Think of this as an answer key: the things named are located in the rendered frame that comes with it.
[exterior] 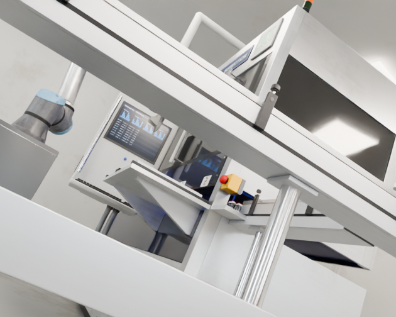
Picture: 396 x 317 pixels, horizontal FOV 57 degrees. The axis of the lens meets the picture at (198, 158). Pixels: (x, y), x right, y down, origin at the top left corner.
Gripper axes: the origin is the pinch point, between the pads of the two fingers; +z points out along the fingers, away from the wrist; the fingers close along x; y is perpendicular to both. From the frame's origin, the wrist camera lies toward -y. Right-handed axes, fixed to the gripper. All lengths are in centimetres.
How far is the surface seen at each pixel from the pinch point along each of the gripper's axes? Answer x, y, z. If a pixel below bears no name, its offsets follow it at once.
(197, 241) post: 12, -36, 39
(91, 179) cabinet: -90, 8, 21
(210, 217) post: 12.3, -37.0, 27.0
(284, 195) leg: 90, -18, 30
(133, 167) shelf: 10.9, 3.5, 23.0
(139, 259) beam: 92, 8, 56
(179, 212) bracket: 2.3, -26.0, 29.6
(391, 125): 13, -123, -73
